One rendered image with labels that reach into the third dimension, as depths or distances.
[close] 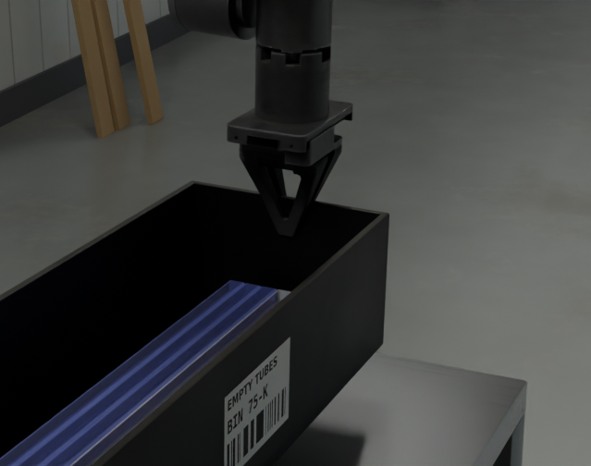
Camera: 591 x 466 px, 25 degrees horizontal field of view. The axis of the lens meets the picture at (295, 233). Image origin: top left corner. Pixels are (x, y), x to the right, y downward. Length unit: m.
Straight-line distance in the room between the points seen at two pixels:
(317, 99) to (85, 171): 3.36
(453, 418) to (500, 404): 0.05
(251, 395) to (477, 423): 0.26
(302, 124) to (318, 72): 0.04
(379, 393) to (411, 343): 2.01
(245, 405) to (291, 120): 0.26
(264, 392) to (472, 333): 2.32
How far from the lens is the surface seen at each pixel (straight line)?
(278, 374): 0.88
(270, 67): 1.01
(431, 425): 1.04
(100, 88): 4.73
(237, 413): 0.83
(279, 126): 1.01
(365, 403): 1.07
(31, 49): 5.13
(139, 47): 4.83
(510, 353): 3.07
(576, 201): 4.11
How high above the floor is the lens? 1.29
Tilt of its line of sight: 20 degrees down
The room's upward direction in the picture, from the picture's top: straight up
